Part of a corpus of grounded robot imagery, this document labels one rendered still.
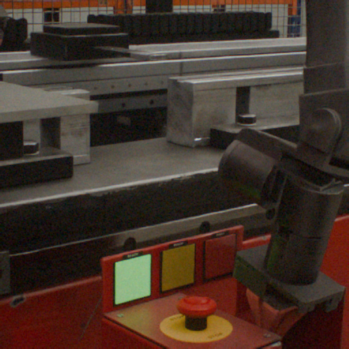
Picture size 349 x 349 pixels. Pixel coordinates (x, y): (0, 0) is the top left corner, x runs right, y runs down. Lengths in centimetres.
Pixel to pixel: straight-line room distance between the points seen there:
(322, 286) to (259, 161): 14
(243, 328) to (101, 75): 68
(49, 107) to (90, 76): 63
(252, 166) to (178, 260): 14
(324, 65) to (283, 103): 53
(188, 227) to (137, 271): 22
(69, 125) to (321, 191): 41
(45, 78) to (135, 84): 18
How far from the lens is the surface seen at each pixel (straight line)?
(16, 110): 81
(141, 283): 94
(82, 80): 145
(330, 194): 86
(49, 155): 107
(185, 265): 97
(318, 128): 84
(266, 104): 137
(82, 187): 104
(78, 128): 115
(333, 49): 87
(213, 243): 100
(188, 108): 127
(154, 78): 154
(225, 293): 121
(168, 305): 95
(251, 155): 90
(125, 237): 108
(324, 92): 86
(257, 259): 93
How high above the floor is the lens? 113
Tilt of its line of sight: 13 degrees down
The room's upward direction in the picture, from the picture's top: 1 degrees clockwise
